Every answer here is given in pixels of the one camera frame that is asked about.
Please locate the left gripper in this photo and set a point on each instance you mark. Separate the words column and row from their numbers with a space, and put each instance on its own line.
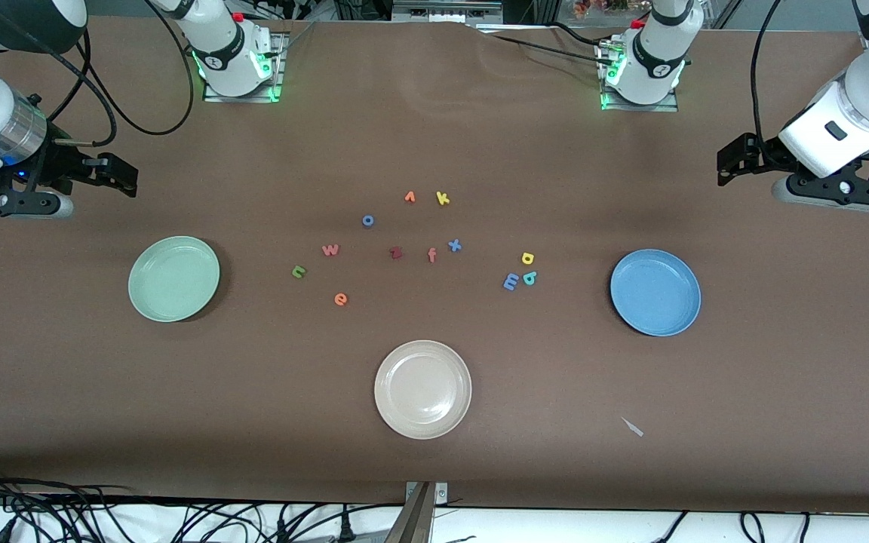
column 765, row 153

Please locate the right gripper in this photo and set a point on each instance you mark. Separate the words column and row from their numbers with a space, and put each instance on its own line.
column 59, row 161

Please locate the green foam letter n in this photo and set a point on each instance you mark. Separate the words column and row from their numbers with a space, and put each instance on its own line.
column 298, row 272

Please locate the blue foam letter m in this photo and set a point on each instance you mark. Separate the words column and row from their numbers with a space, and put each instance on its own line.
column 511, row 282

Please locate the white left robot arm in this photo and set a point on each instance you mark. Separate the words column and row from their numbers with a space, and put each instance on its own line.
column 657, row 60

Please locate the green plate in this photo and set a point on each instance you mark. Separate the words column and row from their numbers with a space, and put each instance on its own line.
column 174, row 279

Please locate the blue plate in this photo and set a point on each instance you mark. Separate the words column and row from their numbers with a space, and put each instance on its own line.
column 655, row 292

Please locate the pink foam letter w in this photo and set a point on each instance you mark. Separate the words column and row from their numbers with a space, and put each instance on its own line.
column 330, row 250

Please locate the yellow foam letter d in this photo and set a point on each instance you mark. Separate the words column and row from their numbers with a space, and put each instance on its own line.
column 527, row 259

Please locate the teal foam letter b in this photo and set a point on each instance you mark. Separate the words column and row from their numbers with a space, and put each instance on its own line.
column 529, row 279

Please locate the small white paper scrap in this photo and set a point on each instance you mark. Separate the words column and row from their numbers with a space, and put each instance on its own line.
column 633, row 427

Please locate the blue foam letter x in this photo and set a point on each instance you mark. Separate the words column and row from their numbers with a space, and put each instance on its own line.
column 454, row 245

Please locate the grey metal box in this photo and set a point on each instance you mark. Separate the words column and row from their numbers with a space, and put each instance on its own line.
column 446, row 9

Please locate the beige plate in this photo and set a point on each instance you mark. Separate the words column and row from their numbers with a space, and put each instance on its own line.
column 423, row 389

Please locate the black power plug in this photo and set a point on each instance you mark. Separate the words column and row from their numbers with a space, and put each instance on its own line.
column 344, row 530

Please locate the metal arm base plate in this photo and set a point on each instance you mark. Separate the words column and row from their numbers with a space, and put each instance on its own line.
column 277, row 68
column 668, row 107

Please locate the metal table edge bracket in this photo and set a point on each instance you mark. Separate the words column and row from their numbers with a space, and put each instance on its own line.
column 419, row 520

